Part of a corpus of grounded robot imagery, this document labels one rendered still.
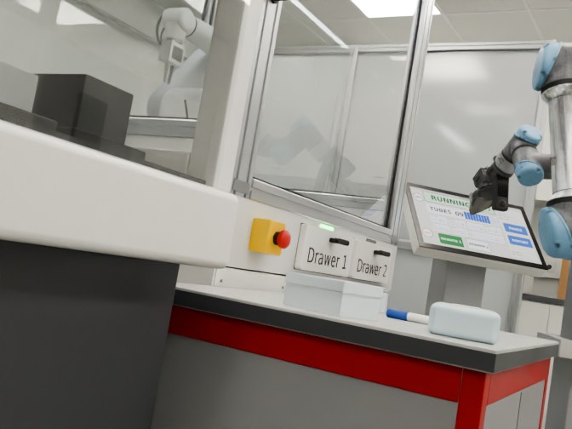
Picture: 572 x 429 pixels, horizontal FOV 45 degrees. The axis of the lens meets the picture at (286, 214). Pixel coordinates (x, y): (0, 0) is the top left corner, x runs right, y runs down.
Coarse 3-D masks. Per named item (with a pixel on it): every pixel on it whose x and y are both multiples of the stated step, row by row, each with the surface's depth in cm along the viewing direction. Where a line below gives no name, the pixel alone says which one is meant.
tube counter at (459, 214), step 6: (456, 210) 249; (462, 210) 250; (456, 216) 247; (462, 216) 248; (468, 216) 249; (474, 216) 250; (480, 216) 251; (486, 216) 253; (486, 222) 250; (492, 222) 251; (498, 222) 253
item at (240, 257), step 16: (240, 208) 140; (256, 208) 146; (272, 208) 152; (240, 224) 141; (288, 224) 159; (320, 224) 173; (240, 240) 142; (240, 256) 142; (256, 256) 148; (272, 256) 154; (288, 256) 160; (272, 272) 155; (304, 272) 168; (384, 288) 218
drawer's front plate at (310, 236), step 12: (300, 228) 164; (312, 228) 166; (300, 240) 163; (312, 240) 167; (324, 240) 172; (348, 240) 185; (300, 252) 163; (312, 252) 167; (324, 252) 173; (336, 252) 179; (348, 252) 186; (300, 264) 163; (312, 264) 168; (348, 264) 187
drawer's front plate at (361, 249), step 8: (360, 240) 192; (352, 248) 191; (360, 248) 193; (368, 248) 198; (376, 248) 204; (384, 248) 209; (352, 256) 191; (360, 256) 194; (368, 256) 199; (376, 256) 205; (384, 256) 210; (352, 264) 190; (360, 264) 194; (376, 264) 205; (384, 264) 211; (352, 272) 190; (360, 272) 195; (368, 272) 200; (376, 272) 206; (368, 280) 201; (376, 280) 207; (384, 280) 212
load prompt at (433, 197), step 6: (426, 192) 250; (426, 198) 248; (432, 198) 249; (438, 198) 250; (444, 198) 251; (450, 198) 253; (456, 198) 254; (444, 204) 249; (450, 204) 250; (456, 204) 251; (462, 204) 253; (468, 204) 254; (486, 210) 255; (492, 210) 256
